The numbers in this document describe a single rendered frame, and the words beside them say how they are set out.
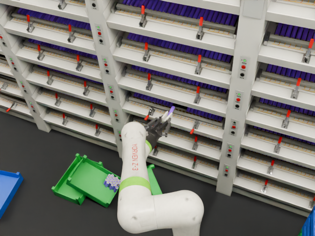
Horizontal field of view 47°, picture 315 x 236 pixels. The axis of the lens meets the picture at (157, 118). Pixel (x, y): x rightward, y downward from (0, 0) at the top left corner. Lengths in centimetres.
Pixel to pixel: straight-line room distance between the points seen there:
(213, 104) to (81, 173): 102
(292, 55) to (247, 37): 19
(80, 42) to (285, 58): 102
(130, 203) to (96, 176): 122
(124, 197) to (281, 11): 85
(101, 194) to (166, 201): 121
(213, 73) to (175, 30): 27
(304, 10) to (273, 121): 58
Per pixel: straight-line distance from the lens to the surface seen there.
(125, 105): 210
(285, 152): 193
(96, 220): 232
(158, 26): 164
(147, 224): 120
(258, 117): 178
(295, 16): 140
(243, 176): 225
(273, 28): 160
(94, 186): 238
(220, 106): 180
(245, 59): 154
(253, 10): 141
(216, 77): 167
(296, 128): 178
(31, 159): 271
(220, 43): 154
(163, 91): 187
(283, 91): 165
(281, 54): 152
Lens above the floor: 204
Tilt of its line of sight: 48 degrees down
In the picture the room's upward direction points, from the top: 4 degrees counter-clockwise
